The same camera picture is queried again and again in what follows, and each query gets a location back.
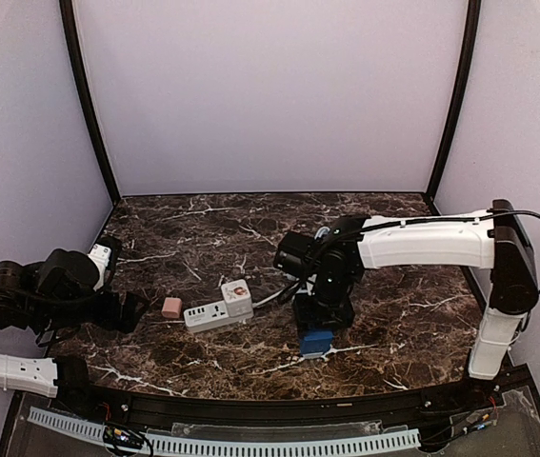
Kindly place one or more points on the white power strip with USB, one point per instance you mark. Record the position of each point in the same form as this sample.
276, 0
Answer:
211, 316

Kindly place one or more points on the white cube socket adapter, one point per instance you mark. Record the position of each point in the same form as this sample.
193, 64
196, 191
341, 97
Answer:
237, 298

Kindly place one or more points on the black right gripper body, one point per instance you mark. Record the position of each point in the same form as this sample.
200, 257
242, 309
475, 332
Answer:
317, 322

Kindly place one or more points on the pink USB charger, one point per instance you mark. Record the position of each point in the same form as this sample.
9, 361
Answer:
171, 308

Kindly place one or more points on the small circuit board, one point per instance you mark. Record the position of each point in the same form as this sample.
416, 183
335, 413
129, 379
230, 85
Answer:
121, 437

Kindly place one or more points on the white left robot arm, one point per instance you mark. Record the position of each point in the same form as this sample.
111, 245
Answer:
54, 299

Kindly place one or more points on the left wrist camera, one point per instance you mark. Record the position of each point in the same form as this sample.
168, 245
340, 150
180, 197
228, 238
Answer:
104, 254

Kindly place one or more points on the white slotted cable duct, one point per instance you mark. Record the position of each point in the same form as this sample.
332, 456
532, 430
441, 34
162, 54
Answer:
356, 439

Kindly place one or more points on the black frame rail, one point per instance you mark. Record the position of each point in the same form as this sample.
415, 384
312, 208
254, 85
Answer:
496, 418

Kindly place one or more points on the light blue power strip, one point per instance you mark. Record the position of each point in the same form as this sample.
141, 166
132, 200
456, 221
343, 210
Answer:
314, 355

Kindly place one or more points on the blue cube socket adapter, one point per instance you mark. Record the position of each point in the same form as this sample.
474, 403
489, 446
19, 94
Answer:
315, 340

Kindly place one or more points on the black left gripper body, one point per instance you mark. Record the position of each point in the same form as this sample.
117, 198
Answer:
114, 310

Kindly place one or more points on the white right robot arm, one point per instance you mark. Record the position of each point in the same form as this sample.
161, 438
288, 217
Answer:
325, 267

